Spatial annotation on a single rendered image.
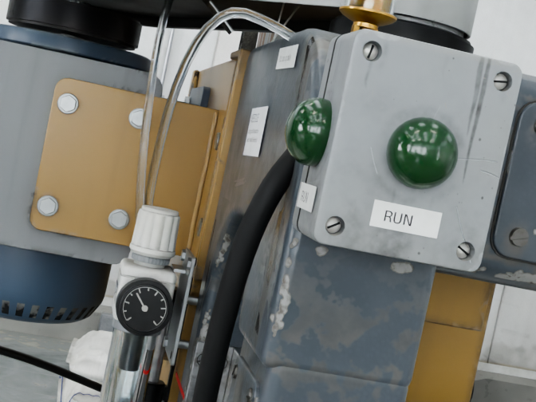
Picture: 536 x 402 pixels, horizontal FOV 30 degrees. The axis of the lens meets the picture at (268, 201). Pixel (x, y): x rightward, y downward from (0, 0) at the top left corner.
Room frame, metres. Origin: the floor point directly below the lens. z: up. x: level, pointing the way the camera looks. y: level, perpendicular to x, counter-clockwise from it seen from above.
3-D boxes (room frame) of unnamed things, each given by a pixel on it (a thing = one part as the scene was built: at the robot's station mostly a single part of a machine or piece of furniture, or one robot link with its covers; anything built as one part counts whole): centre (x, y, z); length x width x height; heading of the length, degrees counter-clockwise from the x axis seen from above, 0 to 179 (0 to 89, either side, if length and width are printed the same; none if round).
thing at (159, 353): (0.72, 0.05, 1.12); 0.02 x 0.02 x 0.08
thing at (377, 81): (0.44, -0.05, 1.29); 0.08 x 0.05 x 0.09; 101
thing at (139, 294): (0.65, 0.06, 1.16); 0.04 x 0.02 x 0.04; 101
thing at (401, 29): (0.63, -0.06, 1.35); 0.09 x 0.09 x 0.03
